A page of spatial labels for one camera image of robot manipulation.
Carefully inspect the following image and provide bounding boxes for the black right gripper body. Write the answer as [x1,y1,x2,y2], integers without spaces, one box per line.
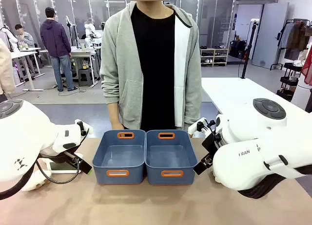
[201,133,221,160]

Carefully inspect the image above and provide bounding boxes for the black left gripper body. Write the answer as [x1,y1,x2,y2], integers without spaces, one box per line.
[38,150,82,164]

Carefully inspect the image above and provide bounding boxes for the white digital clock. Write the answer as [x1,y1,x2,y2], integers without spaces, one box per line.
[49,161,81,174]

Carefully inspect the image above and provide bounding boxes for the person left forearm grey sleeve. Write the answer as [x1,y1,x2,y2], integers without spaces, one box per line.
[183,81,203,131]

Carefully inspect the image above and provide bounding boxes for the person right forearm grey sleeve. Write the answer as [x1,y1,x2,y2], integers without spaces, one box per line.
[99,81,124,125]

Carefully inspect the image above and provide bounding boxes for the white folding table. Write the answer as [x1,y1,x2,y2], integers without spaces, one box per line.
[201,77,308,118]

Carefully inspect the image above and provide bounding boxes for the grey step stool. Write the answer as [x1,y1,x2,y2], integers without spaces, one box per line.
[78,69,95,88]

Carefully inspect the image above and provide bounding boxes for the wooden shoe rack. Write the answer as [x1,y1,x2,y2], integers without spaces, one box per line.
[200,47,230,67]

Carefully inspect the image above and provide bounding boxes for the black bags pile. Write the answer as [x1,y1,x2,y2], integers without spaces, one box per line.
[229,39,247,60]

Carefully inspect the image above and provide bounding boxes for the person in grey hoodie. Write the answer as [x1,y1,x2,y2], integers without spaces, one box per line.
[99,0,203,132]

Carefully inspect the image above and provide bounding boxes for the black utility cart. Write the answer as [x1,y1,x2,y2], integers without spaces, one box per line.
[276,61,305,102]

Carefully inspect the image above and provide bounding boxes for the white workbench with equipment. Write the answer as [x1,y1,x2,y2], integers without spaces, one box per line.
[39,38,103,88]

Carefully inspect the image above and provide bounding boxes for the bystander in beige and orange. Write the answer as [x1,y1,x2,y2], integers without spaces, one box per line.
[0,38,16,103]

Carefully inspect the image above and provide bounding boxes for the black tripod stand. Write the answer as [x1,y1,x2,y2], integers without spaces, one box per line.
[240,19,259,79]

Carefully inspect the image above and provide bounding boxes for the white office desk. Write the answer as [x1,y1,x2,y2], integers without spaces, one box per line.
[10,47,46,92]

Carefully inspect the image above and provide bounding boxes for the man in purple hoodie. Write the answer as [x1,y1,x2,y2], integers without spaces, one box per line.
[39,6,78,93]

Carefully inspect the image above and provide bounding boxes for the grey door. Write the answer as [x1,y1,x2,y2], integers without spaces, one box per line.
[252,2,290,70]

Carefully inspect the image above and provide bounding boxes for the seated person in grey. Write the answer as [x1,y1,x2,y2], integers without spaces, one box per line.
[14,24,36,48]

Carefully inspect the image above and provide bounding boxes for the red hanging garment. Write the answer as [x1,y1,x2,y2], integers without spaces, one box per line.
[301,43,312,87]

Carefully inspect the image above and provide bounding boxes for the black clothes rack with coats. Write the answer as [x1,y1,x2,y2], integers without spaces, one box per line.
[270,18,312,71]

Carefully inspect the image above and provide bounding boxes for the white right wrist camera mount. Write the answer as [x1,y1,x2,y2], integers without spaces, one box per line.
[188,117,216,138]

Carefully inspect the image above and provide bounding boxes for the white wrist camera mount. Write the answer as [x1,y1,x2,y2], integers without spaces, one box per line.
[188,117,216,138]
[74,119,94,138]

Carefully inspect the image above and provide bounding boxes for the blue basket orange handles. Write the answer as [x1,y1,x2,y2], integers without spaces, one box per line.
[92,129,147,186]
[145,129,198,186]

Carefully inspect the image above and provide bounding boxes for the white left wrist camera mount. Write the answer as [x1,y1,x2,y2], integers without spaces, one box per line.
[74,119,94,138]

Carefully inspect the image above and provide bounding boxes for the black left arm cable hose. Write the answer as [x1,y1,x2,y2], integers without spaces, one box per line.
[0,155,82,201]

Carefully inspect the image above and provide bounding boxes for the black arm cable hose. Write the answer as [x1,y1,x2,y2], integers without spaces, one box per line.
[236,164,312,199]
[0,155,82,201]

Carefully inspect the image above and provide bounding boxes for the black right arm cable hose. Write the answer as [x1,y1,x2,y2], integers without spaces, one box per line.
[236,164,312,199]

